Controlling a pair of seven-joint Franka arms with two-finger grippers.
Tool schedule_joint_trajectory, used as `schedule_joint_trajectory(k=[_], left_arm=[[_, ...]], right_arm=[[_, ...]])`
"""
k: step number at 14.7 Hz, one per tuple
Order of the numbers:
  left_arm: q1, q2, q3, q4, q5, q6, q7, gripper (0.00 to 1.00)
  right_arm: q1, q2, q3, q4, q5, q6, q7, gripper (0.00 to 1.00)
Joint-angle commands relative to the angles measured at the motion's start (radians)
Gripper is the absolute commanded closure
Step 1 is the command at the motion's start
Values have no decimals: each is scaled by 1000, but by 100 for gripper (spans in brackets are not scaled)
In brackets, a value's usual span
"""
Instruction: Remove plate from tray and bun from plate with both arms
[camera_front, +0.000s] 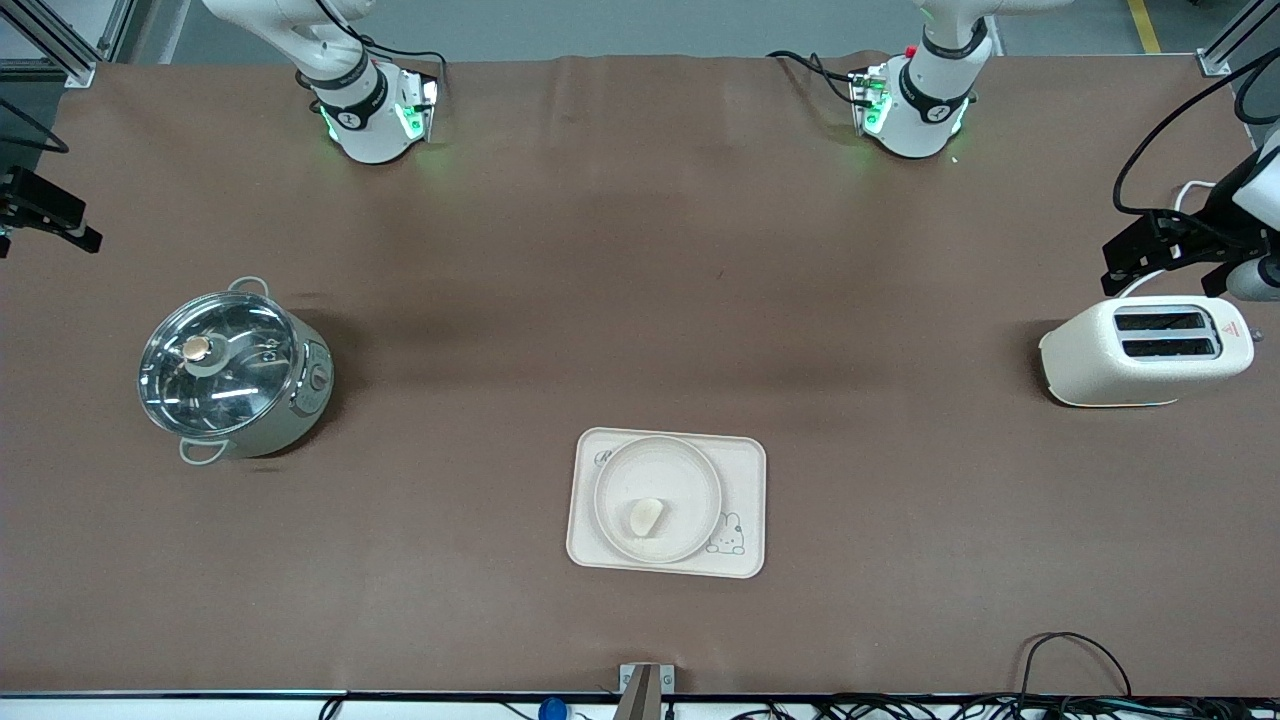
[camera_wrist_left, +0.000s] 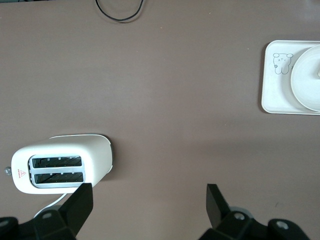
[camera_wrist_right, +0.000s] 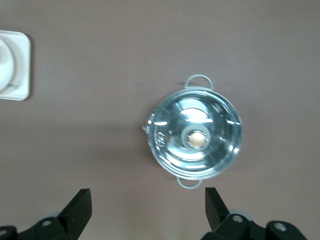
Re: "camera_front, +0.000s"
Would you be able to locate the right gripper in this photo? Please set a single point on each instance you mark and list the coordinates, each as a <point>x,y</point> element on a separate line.
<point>30,201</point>

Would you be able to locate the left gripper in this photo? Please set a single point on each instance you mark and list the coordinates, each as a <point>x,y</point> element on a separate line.
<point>1203,237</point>

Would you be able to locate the round beige plate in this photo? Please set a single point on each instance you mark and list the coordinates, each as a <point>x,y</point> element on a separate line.
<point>690,470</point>

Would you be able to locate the small white bun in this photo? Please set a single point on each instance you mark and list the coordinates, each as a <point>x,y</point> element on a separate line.
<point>646,517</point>

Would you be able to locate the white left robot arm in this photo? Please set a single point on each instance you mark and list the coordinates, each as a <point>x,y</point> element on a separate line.
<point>925,100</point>

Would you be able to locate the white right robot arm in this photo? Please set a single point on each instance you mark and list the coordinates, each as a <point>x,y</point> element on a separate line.
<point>365,115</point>

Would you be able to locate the cream two-slot toaster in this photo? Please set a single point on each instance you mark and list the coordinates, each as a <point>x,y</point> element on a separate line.
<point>1090,360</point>

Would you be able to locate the glass pot lid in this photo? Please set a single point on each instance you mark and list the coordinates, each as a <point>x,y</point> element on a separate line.
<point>225,385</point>

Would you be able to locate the steel pot with glass lid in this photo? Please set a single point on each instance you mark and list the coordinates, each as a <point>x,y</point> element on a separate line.
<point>305,395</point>

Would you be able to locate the brown table mat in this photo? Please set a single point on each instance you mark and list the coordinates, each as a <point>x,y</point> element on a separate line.
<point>800,300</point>

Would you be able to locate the beige rabbit print tray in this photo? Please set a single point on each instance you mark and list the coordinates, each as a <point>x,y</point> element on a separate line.
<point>745,470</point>

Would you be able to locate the blue round cap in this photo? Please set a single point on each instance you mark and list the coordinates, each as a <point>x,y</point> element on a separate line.
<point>552,710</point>

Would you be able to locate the aluminium frame post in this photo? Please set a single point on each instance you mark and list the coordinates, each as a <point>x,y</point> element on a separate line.
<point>1215,60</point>
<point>60,50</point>

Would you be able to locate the grey metal bracket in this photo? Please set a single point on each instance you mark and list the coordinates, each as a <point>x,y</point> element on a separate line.
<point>645,690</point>

